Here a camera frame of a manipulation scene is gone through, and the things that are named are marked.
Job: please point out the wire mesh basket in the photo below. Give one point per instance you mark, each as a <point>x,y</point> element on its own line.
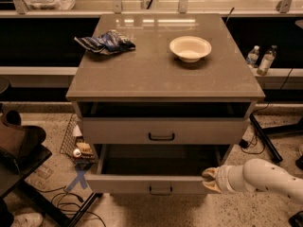
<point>69,144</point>

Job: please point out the blue chip bag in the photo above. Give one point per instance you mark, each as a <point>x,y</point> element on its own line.
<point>109,43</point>

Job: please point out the black stand leg right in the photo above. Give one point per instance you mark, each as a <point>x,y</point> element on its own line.
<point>276,157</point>

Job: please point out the grey drawer cabinet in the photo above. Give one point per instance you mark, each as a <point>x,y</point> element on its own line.
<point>151,82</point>

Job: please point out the black stand leg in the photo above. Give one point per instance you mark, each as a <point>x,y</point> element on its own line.
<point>276,157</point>
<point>83,209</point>

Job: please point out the white sneaker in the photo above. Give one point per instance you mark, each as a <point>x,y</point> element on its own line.
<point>28,220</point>

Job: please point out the black stand leg left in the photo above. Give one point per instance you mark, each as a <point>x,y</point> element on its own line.
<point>83,209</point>

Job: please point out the clear water bottle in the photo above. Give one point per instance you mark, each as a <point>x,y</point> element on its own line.
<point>252,56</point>

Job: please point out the brown chair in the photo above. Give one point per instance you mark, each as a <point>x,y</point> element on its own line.
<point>18,141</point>

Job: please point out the blue tape cross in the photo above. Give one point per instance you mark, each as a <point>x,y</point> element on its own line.
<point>79,179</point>

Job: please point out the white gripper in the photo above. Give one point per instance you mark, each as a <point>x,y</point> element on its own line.
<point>222,179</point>

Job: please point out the grey drawer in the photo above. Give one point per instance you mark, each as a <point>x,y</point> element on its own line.
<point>159,170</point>
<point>177,131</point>

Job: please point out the white paper bowl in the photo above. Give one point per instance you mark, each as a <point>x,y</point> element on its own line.
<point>190,48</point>

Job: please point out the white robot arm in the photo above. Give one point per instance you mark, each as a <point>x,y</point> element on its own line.
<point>255,175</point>

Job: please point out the grey top drawer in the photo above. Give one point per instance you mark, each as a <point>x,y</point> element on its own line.
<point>177,131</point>

